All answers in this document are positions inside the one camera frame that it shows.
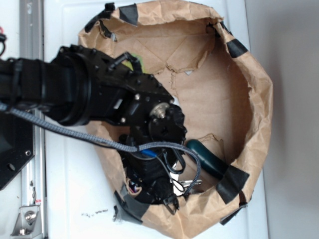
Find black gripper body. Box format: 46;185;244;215
119;148;179;215

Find silver keys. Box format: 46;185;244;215
169;162;203;196

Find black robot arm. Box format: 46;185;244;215
0;45;187;147

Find brown paper bag tray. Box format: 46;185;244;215
79;0;273;239

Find green fuzzy plush toy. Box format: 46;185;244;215
123;52;143;75

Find aluminium extrusion rail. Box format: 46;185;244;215
11;0;48;239

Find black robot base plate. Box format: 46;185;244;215
0;113;34;190

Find grey braided cable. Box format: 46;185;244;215
0;101;202;199

